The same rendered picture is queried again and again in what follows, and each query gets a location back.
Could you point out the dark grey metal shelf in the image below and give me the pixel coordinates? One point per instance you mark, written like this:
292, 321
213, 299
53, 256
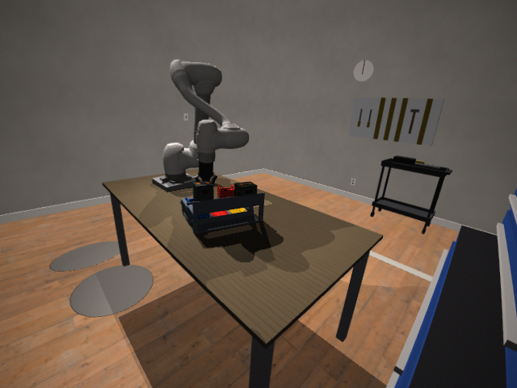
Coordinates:
224, 212

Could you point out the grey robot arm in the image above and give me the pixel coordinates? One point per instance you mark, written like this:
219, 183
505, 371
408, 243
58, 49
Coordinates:
207, 137

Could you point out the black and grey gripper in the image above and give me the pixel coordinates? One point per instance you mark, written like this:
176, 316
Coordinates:
206, 172

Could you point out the red bin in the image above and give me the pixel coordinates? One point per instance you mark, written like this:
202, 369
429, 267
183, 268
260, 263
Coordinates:
225, 192

